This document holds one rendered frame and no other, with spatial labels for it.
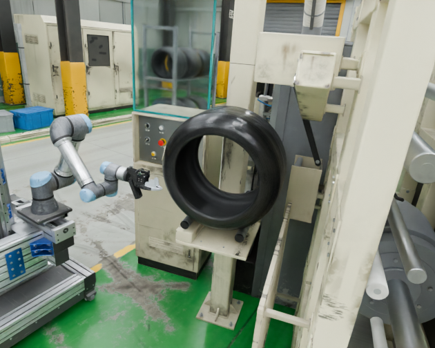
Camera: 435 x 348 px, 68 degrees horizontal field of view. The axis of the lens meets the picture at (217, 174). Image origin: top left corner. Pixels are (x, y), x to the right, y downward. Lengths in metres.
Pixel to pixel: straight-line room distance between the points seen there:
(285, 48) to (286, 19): 9.96
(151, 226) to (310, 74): 1.91
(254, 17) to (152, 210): 1.52
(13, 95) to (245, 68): 8.05
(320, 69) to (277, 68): 0.16
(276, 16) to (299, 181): 9.66
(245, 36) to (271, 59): 0.67
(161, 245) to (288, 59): 1.91
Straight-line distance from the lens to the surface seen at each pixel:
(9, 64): 9.27
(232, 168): 1.82
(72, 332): 2.43
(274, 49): 1.04
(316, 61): 0.94
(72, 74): 7.12
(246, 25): 1.70
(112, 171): 1.81
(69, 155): 1.84
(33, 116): 6.96
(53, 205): 2.21
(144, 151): 2.40
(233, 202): 1.78
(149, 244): 2.67
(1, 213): 2.22
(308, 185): 1.70
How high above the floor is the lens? 1.74
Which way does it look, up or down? 22 degrees down
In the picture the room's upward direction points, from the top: 4 degrees clockwise
